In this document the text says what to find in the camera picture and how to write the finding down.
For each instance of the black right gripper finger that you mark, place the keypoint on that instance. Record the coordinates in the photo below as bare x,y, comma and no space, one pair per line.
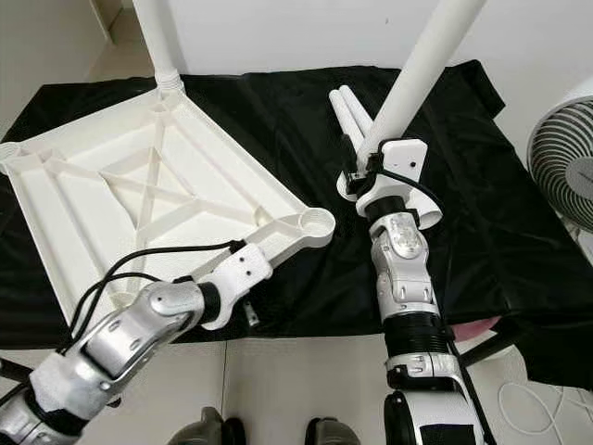
351,159

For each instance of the white plastic children table top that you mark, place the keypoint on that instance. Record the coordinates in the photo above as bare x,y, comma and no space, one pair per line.
74,213

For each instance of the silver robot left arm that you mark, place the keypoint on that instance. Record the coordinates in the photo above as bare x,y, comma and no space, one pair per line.
139,334

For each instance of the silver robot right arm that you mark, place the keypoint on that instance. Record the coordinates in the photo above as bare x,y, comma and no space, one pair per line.
408,269

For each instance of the black table cloth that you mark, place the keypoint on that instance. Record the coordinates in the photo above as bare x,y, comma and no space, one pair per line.
278,130

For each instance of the pink plastic item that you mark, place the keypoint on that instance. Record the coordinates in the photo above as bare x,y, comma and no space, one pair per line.
477,326

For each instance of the white round fan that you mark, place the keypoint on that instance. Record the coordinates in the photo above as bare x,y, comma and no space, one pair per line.
561,153

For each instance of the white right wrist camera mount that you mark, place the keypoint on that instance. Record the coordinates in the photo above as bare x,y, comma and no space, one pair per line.
403,158

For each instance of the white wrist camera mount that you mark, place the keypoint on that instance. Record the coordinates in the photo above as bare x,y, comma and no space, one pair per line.
403,158
241,271

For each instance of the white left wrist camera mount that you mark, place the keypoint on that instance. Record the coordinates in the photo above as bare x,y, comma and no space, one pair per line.
241,271

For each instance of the black table frame leg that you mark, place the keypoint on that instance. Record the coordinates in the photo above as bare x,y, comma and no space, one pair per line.
14,371
491,349

